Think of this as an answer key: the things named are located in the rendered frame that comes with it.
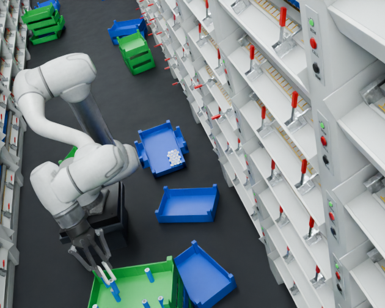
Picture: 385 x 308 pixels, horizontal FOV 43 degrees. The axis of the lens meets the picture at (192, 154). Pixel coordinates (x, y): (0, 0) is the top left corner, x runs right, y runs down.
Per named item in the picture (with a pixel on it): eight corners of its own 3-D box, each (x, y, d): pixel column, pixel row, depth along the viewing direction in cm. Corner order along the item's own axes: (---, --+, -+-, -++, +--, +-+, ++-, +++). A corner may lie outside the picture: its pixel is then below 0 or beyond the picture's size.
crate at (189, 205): (159, 223, 259) (154, 212, 254) (167, 196, 274) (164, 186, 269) (213, 222, 249) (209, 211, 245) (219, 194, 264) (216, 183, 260)
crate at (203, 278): (164, 275, 230) (159, 264, 226) (198, 250, 237) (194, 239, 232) (201, 315, 208) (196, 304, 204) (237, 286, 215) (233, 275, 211)
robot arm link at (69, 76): (98, 171, 252) (137, 153, 254) (106, 194, 242) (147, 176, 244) (33, 58, 192) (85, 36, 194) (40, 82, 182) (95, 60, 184)
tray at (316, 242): (340, 298, 121) (316, 273, 113) (255, 162, 170) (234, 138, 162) (410, 252, 118) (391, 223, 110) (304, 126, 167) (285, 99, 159)
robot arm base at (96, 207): (66, 225, 239) (62, 217, 236) (78, 196, 257) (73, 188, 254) (101, 219, 235) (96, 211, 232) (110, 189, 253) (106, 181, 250)
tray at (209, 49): (236, 104, 166) (214, 76, 158) (193, 40, 215) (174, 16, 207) (285, 66, 163) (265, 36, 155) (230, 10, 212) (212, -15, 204)
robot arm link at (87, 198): (68, 194, 251) (49, 161, 239) (101, 179, 252) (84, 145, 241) (71, 212, 237) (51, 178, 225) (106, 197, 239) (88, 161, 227)
